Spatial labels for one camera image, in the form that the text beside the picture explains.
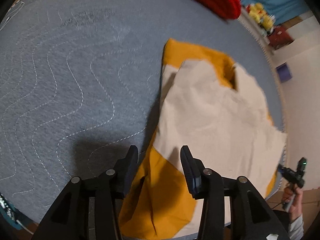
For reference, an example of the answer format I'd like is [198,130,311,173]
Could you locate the beige and yellow hooded jacket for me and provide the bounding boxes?
[119,39,287,239]

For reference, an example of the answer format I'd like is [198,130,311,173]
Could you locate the person's right hand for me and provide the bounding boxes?
[281,184,303,223]

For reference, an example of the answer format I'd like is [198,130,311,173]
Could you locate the dark red cushion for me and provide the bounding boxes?
[267,25,294,50]

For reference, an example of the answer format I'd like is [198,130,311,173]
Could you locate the yellow plush toys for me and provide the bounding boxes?
[246,3,276,33]

